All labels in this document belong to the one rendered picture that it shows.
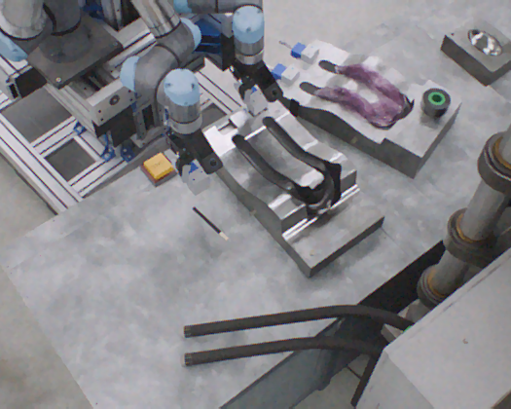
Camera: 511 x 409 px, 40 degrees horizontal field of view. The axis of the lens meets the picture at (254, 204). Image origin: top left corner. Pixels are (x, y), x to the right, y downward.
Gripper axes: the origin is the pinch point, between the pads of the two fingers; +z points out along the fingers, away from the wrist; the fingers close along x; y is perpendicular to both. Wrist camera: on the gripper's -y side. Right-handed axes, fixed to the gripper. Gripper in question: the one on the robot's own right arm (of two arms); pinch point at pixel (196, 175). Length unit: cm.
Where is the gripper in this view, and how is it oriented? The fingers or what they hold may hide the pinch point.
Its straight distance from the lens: 184.6
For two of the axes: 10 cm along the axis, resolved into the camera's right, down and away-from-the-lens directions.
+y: -6.1, -6.8, 4.1
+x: -7.9, 5.2, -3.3
